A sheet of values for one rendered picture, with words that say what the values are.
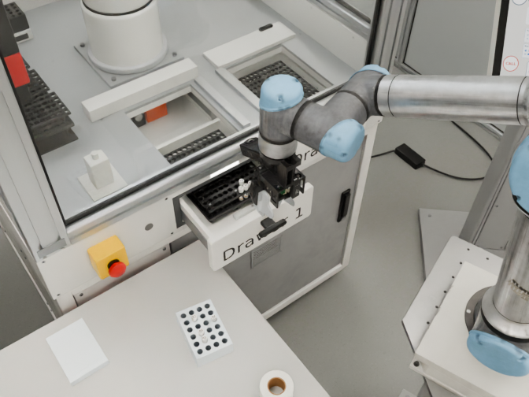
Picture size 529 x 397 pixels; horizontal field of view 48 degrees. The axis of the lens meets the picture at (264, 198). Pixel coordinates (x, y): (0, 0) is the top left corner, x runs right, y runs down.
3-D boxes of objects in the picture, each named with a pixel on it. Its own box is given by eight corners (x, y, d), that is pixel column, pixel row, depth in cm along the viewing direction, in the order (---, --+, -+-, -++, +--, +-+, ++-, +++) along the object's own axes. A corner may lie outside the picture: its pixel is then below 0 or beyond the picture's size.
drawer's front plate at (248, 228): (310, 214, 150) (314, 185, 141) (213, 272, 138) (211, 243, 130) (306, 210, 151) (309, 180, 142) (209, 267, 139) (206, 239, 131)
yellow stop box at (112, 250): (131, 267, 136) (126, 248, 131) (102, 283, 133) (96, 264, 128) (120, 252, 139) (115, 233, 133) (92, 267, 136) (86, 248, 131)
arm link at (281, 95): (291, 107, 100) (249, 87, 103) (287, 153, 109) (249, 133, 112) (316, 83, 105) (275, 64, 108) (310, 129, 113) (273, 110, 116)
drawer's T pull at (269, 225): (286, 224, 137) (287, 220, 136) (260, 239, 134) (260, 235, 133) (277, 214, 139) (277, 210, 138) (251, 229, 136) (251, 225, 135)
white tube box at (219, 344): (233, 351, 132) (232, 343, 129) (197, 367, 129) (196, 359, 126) (211, 307, 139) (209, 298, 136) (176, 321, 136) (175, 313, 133)
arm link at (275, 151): (250, 128, 113) (284, 110, 116) (250, 144, 116) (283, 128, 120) (275, 150, 109) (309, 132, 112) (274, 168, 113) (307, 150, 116)
